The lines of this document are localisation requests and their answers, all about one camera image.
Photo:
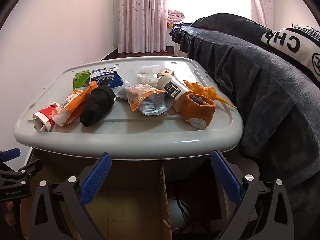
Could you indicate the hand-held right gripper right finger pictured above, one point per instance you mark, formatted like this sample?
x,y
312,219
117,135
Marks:
x,y
225,177

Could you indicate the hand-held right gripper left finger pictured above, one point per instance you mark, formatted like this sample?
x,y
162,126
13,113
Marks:
x,y
96,180

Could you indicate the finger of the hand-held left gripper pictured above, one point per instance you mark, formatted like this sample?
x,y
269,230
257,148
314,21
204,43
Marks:
x,y
10,153
23,172

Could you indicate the green snack packet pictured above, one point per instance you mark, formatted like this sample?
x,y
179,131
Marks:
x,y
81,78

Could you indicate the white plastic jar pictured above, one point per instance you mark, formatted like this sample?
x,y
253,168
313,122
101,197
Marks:
x,y
172,87

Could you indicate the red and white wrapper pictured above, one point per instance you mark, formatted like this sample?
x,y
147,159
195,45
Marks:
x,y
45,116

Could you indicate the orange sock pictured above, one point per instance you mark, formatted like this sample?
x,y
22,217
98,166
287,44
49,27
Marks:
x,y
200,112

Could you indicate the grey plastic storage lid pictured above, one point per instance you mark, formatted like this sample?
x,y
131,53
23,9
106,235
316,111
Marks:
x,y
150,130

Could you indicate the black sock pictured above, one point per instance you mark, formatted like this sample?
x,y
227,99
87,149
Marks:
x,y
96,105

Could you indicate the orange snack packet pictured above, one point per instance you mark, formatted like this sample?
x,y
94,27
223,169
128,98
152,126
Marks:
x,y
72,105

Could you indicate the orange toy dinosaur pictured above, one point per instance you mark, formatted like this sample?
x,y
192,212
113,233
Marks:
x,y
207,91

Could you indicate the orange foil pouch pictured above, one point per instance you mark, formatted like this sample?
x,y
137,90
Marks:
x,y
140,95

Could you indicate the blue milk carton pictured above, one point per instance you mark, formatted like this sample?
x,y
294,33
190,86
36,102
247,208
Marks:
x,y
105,77

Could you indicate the dark grey blanket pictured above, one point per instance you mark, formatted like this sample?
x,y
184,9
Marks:
x,y
262,80

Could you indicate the crumpled white tissue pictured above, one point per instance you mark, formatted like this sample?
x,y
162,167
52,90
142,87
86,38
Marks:
x,y
145,78

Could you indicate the wooden block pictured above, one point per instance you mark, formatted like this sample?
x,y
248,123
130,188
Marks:
x,y
165,73

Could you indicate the black and white printed cloth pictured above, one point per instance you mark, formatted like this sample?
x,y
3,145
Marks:
x,y
295,45

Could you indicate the pink dotted curtain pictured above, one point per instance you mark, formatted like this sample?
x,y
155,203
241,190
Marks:
x,y
140,17
262,2

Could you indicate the folded pink quilt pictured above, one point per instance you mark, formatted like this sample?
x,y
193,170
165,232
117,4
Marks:
x,y
175,16

